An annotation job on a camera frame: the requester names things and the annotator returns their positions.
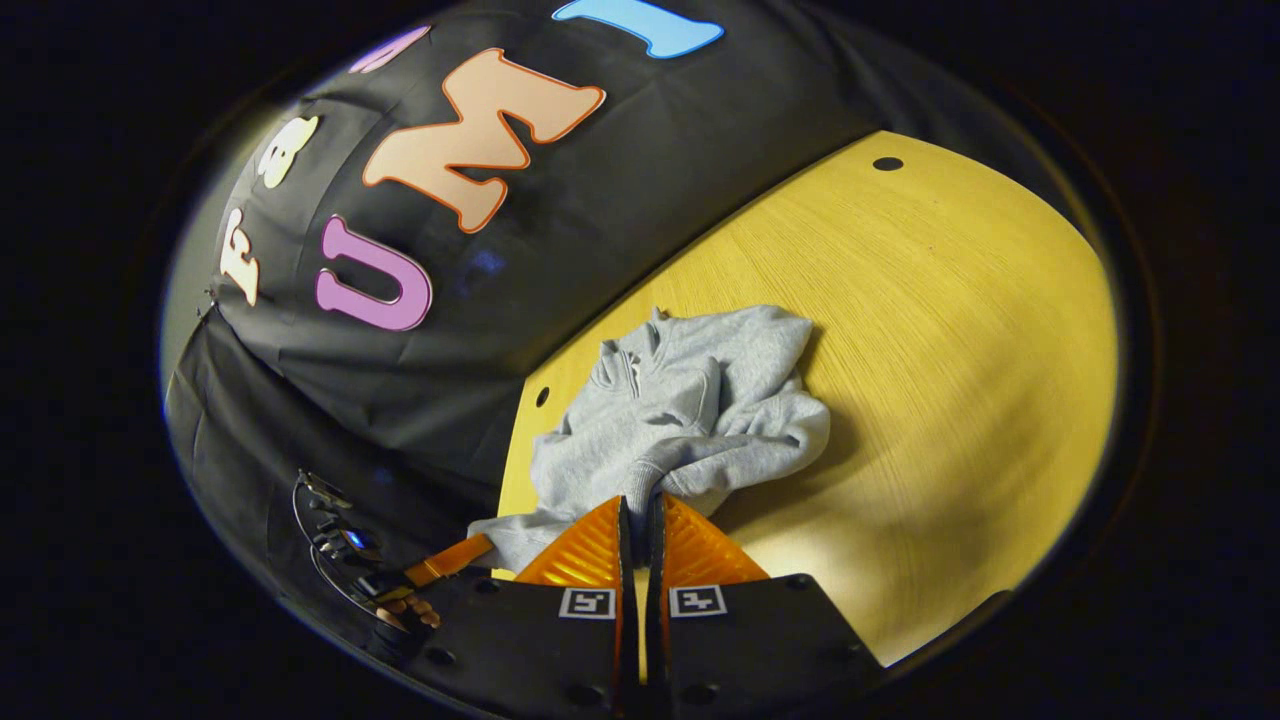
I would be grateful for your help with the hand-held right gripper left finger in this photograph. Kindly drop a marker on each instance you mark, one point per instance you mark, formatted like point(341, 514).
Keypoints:
point(628, 560)

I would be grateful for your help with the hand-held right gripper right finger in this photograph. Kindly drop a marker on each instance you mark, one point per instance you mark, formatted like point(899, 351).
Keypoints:
point(655, 600)

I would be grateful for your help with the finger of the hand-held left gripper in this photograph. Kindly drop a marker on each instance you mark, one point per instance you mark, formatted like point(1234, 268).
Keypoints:
point(450, 560)

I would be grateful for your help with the grey zip sweatshirt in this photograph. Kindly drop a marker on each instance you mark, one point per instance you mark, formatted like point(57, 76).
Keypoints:
point(690, 410)

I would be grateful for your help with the black backdrop cloth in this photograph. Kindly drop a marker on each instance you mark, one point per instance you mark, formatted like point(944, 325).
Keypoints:
point(600, 200)

